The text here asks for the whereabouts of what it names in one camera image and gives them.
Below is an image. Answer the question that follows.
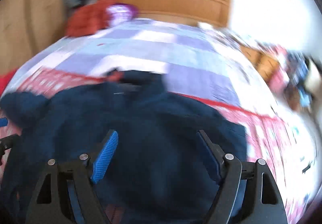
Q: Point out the dark navy padded jacket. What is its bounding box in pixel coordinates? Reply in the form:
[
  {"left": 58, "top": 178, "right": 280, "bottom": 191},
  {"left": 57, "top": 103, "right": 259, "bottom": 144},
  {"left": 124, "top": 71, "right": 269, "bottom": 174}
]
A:
[{"left": 1, "top": 71, "right": 247, "bottom": 223}]

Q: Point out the red checkered mat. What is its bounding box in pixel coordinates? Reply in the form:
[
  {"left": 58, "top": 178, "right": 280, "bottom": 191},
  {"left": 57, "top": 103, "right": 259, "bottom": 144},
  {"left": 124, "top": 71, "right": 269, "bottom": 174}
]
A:
[{"left": 4, "top": 68, "right": 313, "bottom": 223}]

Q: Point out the red garment on bed edge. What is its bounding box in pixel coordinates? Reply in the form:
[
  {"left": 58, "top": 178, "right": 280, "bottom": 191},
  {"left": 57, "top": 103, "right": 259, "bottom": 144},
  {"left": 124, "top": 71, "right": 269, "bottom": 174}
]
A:
[{"left": 0, "top": 68, "right": 18, "bottom": 96}]

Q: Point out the light wooden wardrobe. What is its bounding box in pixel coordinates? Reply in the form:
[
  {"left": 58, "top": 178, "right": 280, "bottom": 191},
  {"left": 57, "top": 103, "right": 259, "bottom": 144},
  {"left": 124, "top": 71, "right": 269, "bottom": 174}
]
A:
[{"left": 1, "top": 0, "right": 67, "bottom": 74}]

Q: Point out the left wooden nightstand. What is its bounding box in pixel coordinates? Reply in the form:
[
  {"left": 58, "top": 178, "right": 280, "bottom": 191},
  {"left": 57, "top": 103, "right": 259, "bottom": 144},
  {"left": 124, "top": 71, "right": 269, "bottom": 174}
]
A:
[{"left": 240, "top": 46, "right": 279, "bottom": 82}]

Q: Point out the orange red jacket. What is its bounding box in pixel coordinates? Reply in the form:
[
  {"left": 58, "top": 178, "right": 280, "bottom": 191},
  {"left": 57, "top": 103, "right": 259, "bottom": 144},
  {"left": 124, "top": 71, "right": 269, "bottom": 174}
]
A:
[{"left": 65, "top": 0, "right": 116, "bottom": 37}]

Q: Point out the purple pink patchwork quilt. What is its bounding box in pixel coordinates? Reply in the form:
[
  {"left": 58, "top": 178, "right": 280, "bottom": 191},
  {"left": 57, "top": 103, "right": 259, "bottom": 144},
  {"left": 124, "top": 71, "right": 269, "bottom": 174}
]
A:
[{"left": 14, "top": 19, "right": 321, "bottom": 191}]

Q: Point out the purple white pillow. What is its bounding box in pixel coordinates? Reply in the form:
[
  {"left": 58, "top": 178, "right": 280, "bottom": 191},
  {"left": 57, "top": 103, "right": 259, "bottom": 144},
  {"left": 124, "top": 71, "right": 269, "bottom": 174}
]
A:
[{"left": 105, "top": 4, "right": 138, "bottom": 27}]

